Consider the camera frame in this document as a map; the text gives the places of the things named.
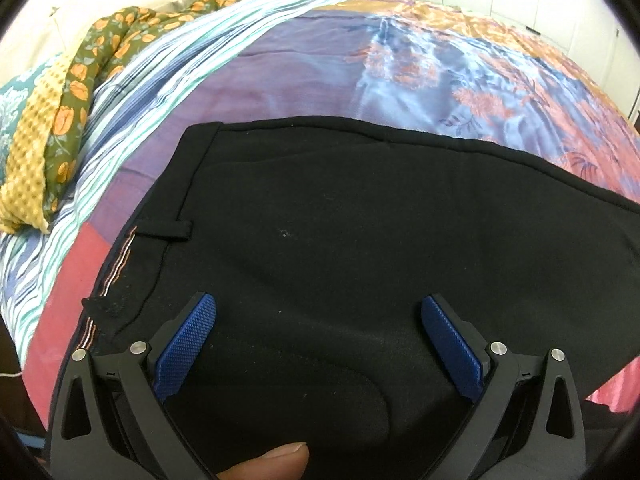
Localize black pants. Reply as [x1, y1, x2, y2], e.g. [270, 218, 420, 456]
[50, 117, 639, 479]

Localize person's left hand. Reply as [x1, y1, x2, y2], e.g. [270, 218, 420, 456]
[217, 442, 309, 480]

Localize striped blue white sheet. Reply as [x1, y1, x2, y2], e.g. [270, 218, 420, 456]
[1, 0, 348, 363]

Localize yellow orange floral blanket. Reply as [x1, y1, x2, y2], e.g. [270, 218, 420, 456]
[1, 0, 242, 234]

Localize colourful satin bedspread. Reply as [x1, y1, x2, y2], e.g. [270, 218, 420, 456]
[22, 0, 639, 418]

